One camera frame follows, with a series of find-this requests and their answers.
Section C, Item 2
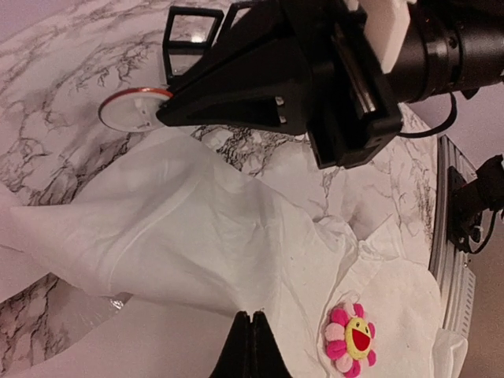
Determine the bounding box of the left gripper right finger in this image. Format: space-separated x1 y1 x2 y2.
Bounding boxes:
251 311 291 378

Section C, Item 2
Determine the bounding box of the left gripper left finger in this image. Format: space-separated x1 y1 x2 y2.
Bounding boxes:
210 311 251 378

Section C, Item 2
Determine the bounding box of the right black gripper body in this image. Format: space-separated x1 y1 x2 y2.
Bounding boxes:
283 1 402 169

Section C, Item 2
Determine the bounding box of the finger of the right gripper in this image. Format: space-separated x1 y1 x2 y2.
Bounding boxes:
183 1 292 85
157 39 309 134

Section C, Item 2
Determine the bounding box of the pink flower brooch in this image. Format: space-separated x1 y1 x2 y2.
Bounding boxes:
322 302 376 377

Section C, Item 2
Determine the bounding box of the white button shirt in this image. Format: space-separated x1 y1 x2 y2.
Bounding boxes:
1 129 468 377

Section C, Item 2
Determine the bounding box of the round red white badge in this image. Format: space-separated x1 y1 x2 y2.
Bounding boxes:
98 87 172 133

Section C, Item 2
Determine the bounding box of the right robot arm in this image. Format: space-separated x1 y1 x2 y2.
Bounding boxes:
156 1 503 169

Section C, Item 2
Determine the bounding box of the black box with brown brooch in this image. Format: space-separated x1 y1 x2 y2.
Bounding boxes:
216 1 257 42

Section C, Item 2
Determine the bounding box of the black box of flower brooch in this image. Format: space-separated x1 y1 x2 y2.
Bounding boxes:
162 6 224 85

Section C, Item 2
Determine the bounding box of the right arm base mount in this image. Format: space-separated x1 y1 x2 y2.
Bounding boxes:
447 155 503 254

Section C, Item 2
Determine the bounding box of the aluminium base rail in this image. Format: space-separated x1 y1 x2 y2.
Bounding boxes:
429 135 476 338

